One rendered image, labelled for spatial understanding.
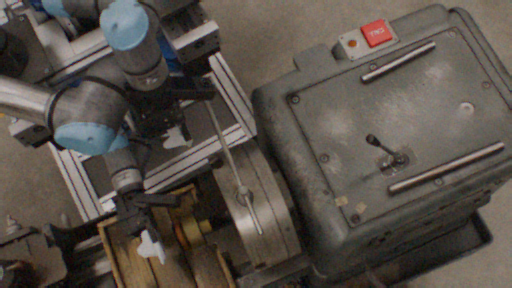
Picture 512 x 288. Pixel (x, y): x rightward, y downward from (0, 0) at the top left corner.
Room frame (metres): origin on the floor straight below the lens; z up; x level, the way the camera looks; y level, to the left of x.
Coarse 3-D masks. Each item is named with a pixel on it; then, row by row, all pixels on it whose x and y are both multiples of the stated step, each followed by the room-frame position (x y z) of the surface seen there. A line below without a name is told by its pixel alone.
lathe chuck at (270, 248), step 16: (240, 144) 0.51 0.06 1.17; (208, 160) 0.48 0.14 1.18; (224, 160) 0.46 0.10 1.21; (240, 160) 0.45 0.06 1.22; (224, 176) 0.42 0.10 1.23; (240, 176) 0.41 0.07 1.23; (256, 176) 0.40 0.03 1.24; (224, 192) 0.38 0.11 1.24; (256, 192) 0.37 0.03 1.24; (240, 208) 0.34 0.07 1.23; (256, 208) 0.33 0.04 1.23; (240, 224) 0.30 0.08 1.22; (272, 224) 0.29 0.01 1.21; (256, 240) 0.27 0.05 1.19; (272, 240) 0.26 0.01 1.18; (256, 256) 0.24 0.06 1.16; (272, 256) 0.24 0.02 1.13; (288, 256) 0.24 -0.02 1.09
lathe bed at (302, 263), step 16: (224, 224) 0.40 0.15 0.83; (96, 240) 0.40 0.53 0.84; (80, 256) 0.36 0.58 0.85; (96, 256) 0.36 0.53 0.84; (304, 256) 0.27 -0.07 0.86; (80, 272) 0.31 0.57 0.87; (96, 272) 0.31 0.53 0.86; (112, 272) 0.30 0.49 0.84; (240, 272) 0.25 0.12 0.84; (256, 272) 0.24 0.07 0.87; (272, 272) 0.24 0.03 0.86; (288, 272) 0.23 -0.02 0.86; (304, 272) 0.25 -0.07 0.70
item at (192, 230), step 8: (192, 216) 0.36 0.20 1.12; (176, 224) 0.35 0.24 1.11; (184, 224) 0.35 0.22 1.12; (192, 224) 0.34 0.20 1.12; (200, 224) 0.34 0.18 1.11; (208, 224) 0.34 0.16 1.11; (176, 232) 0.33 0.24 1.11; (184, 232) 0.33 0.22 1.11; (192, 232) 0.32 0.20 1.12; (200, 232) 0.32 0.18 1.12; (208, 232) 0.32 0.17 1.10; (176, 240) 0.31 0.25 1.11; (184, 240) 0.31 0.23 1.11; (192, 240) 0.31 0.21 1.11; (200, 240) 0.30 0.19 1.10; (184, 248) 0.29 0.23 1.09
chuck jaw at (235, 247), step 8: (232, 224) 0.33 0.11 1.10; (216, 232) 0.32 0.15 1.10; (224, 232) 0.32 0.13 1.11; (232, 232) 0.31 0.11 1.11; (208, 240) 0.30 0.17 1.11; (216, 240) 0.30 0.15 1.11; (224, 240) 0.29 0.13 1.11; (232, 240) 0.29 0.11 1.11; (240, 240) 0.29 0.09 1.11; (216, 248) 0.28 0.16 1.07; (224, 248) 0.27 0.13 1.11; (232, 248) 0.27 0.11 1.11; (240, 248) 0.27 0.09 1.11; (224, 256) 0.26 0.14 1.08; (232, 256) 0.25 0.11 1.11; (240, 256) 0.25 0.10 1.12; (248, 256) 0.25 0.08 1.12; (240, 264) 0.23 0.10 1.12; (248, 264) 0.23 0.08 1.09; (264, 264) 0.23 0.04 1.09
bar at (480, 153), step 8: (496, 144) 0.39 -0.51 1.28; (472, 152) 0.38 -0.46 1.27; (480, 152) 0.37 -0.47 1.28; (488, 152) 0.37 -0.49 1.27; (496, 152) 0.37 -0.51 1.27; (456, 160) 0.36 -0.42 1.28; (464, 160) 0.36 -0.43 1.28; (472, 160) 0.36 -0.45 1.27; (432, 168) 0.35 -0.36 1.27; (440, 168) 0.35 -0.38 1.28; (448, 168) 0.35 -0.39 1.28; (456, 168) 0.35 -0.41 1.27; (416, 176) 0.34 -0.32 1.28; (424, 176) 0.34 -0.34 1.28; (432, 176) 0.34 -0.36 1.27; (392, 184) 0.33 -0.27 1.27; (400, 184) 0.33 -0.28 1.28; (408, 184) 0.32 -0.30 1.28; (416, 184) 0.32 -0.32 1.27; (392, 192) 0.31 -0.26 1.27
